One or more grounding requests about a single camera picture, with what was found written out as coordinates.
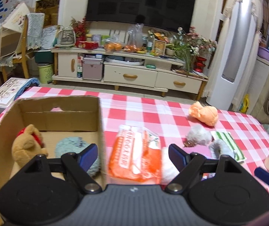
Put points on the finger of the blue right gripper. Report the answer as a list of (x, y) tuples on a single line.
[(262, 174)]

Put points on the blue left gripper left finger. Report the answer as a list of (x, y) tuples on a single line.
[(88, 159)]

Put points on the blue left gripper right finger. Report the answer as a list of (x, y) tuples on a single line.
[(178, 157)]

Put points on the white fluffy slipper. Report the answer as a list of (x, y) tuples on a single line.
[(169, 171)]

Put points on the teal knitted slipper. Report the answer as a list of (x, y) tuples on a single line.
[(77, 145)]

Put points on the light blue fuzzy slipper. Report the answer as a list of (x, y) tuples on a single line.
[(219, 147)]

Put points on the orange plush toy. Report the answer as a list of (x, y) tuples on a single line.
[(205, 114)]

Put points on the capybara plush strawberry hood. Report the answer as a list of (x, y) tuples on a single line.
[(28, 143)]

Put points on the white fluffy pompom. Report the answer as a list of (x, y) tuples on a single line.
[(198, 135)]

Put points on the cardboard box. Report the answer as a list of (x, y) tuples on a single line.
[(56, 118)]

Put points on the orange tissue pack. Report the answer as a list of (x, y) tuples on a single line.
[(136, 157)]

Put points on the red checkered tablecloth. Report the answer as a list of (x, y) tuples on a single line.
[(169, 120)]

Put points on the green striped cloth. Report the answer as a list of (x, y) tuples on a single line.
[(228, 139)]

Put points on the silver washing machine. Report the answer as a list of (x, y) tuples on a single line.
[(260, 86)]

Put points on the pink storage box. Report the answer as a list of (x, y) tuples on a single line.
[(92, 69)]

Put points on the green trash bin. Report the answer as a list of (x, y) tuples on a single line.
[(45, 72)]

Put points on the red vase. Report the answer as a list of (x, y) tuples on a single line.
[(199, 64)]

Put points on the cream tv cabinet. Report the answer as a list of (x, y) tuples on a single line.
[(121, 69)]

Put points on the white printed carton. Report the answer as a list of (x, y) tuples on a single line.
[(9, 90)]

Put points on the red gift box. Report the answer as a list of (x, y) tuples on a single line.
[(87, 45)]

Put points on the framed certificate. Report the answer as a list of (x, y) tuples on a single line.
[(159, 47)]

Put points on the potted flower plant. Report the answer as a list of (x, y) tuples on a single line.
[(188, 46)]

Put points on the bag of oranges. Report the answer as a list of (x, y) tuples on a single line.
[(113, 43)]

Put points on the wooden chair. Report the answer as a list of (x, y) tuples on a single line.
[(20, 35)]

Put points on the purple plastic basin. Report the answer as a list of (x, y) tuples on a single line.
[(263, 53)]

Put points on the white standing air conditioner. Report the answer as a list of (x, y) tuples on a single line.
[(235, 56)]

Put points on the black television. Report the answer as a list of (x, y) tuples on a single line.
[(163, 14)]

